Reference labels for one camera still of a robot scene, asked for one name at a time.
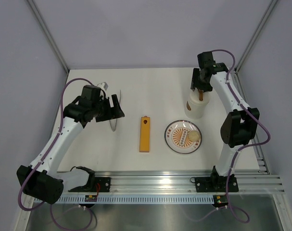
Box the white slotted cable duct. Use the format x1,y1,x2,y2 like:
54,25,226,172
57,194,214,205

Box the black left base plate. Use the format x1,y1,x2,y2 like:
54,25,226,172
69,177,111,193

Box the aluminium frame post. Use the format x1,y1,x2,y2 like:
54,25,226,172
235,0,280,74
25,0,70,75

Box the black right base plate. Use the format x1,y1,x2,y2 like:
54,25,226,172
190,174,239,193

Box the white lid with brown handle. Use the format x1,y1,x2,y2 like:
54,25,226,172
188,90,210,106

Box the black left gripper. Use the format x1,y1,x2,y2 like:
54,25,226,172
91,94,124,122

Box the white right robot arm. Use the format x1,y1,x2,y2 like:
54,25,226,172
186,51,260,193

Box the yellow rectangular box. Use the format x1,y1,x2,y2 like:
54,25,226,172
139,116,151,153

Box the round patterned plate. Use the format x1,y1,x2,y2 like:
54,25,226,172
164,120,203,154

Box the right aluminium frame post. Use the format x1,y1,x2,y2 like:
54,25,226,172
235,0,280,74

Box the aluminium mounting rail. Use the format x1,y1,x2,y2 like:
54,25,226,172
56,169,286,195

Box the white cylindrical lunch container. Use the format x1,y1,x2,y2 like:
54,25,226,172
185,101,207,119

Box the metal food tongs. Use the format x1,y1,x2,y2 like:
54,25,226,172
109,90,122,132

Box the left aluminium frame post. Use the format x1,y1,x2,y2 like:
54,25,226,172
25,0,70,75

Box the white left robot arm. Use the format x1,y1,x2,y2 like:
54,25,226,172
17,82,125,205

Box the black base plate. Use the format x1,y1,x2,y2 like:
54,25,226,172
190,174,239,193
69,177,111,193

